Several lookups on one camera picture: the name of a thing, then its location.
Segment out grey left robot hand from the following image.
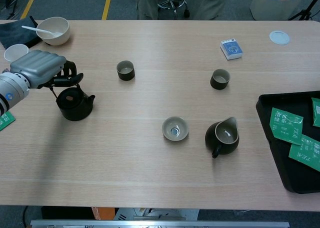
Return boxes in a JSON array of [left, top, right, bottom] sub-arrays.
[[9, 49, 85, 90]]

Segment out black teapot with handle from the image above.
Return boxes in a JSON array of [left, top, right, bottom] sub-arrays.
[[51, 84, 96, 122]]

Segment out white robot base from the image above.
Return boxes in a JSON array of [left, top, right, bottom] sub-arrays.
[[113, 207, 200, 221]]

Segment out dark cylindrical teacup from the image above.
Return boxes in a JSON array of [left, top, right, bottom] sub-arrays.
[[209, 68, 231, 91], [116, 60, 136, 81]]

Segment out white paper cup green print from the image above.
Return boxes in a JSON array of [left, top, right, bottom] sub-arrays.
[[3, 43, 30, 63]]

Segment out cream bowl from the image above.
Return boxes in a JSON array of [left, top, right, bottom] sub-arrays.
[[36, 16, 70, 47]]

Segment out white plastic spoon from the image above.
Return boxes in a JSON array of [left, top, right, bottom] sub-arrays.
[[21, 25, 64, 38]]

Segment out dark grey cloth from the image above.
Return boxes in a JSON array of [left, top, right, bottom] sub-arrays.
[[0, 15, 42, 50]]

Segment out green tea packet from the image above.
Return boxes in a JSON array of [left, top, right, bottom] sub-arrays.
[[288, 134, 320, 173], [269, 107, 304, 146], [0, 111, 16, 132], [311, 97, 320, 128]]

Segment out person leg khaki trousers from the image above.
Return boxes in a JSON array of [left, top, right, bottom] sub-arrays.
[[193, 0, 230, 21], [136, 0, 160, 21]]

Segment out wide grey tea bowl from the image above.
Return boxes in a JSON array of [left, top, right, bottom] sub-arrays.
[[161, 116, 190, 142]]

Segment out orange object under table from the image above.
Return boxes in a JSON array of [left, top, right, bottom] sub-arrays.
[[91, 206, 116, 221]]

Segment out blue and white card box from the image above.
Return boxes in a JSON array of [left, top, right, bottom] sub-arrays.
[[219, 37, 244, 61]]

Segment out grey round table cap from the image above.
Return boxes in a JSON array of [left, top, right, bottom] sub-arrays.
[[269, 30, 291, 46]]

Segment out white storage bin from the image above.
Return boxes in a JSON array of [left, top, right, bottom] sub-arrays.
[[249, 0, 305, 21]]

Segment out black tripod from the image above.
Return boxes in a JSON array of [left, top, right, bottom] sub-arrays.
[[287, 0, 320, 21]]

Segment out black plastic tray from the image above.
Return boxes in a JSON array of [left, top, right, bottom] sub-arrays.
[[255, 90, 320, 195]]

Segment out dark tea pitcher with handle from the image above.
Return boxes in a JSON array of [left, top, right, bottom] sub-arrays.
[[204, 116, 240, 159]]

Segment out aluminium rail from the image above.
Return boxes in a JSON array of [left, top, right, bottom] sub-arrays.
[[29, 219, 290, 228]]

